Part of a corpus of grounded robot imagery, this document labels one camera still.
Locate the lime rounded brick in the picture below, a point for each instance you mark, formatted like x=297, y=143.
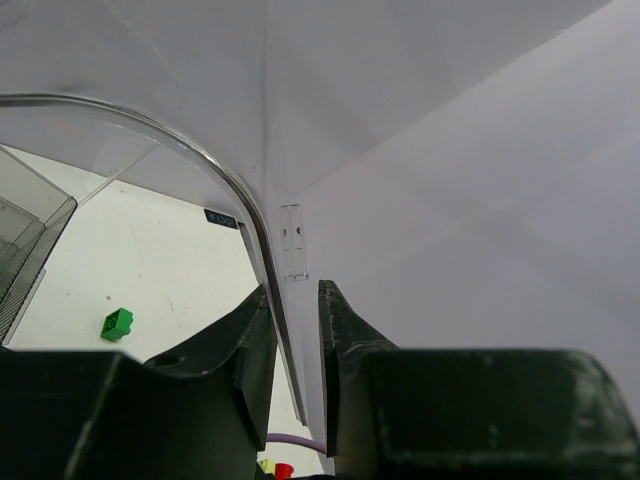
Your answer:
x=267, y=467

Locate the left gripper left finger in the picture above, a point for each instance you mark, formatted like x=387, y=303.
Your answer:
x=196, y=411

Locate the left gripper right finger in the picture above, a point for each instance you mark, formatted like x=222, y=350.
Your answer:
x=394, y=413

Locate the clear plastic drawer cover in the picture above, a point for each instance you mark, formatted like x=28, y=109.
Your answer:
x=466, y=171

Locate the small green cube brick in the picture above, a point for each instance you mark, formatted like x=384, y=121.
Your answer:
x=117, y=325

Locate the red rounded brick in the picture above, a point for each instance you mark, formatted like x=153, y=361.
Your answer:
x=283, y=471

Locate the right blue table label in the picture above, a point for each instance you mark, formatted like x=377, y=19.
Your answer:
x=220, y=219

